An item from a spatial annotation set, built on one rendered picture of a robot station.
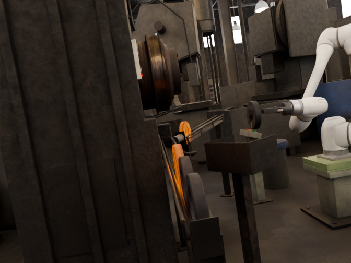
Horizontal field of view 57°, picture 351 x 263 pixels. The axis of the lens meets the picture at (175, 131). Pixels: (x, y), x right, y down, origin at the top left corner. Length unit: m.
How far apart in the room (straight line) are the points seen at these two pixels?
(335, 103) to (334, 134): 2.74
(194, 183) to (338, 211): 1.67
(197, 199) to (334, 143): 1.63
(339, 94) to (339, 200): 2.85
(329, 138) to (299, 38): 3.14
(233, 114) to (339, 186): 1.99
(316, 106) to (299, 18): 3.57
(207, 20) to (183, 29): 6.18
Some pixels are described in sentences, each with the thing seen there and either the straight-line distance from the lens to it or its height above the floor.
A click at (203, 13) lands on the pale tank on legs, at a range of 10.88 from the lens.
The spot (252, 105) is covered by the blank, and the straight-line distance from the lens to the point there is 1.78.
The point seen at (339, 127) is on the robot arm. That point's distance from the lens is 2.34.
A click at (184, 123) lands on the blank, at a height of 0.77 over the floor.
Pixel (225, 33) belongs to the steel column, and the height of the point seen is 2.91.
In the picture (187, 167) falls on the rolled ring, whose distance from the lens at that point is 1.02.
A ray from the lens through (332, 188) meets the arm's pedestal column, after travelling 2.38.
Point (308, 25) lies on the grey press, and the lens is 5.51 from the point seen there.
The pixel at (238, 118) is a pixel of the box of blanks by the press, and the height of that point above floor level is 0.62.
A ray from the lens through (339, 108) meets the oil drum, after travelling 5.07.
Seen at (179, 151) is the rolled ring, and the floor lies 0.75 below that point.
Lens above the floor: 0.93
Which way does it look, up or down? 5 degrees down
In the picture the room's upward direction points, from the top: 9 degrees counter-clockwise
